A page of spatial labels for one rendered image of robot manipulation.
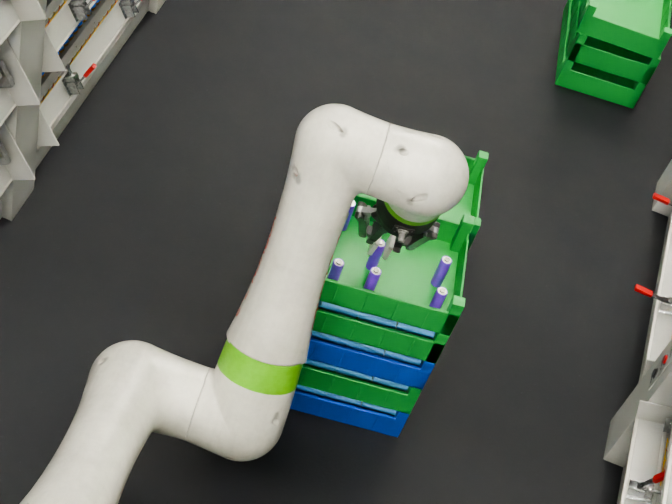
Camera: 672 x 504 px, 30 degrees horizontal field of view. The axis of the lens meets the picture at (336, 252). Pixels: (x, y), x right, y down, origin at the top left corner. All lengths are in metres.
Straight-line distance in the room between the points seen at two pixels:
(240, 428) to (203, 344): 0.57
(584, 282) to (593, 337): 0.14
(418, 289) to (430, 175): 0.48
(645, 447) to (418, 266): 0.52
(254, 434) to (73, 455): 0.30
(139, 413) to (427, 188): 0.49
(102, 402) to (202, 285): 0.74
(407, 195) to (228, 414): 0.40
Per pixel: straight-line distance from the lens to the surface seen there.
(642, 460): 2.25
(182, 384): 1.77
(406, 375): 2.13
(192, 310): 2.36
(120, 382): 1.73
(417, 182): 1.62
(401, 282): 2.07
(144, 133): 2.64
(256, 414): 1.75
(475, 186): 2.48
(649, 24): 3.11
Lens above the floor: 1.88
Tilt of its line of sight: 48 degrees down
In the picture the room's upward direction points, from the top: 20 degrees clockwise
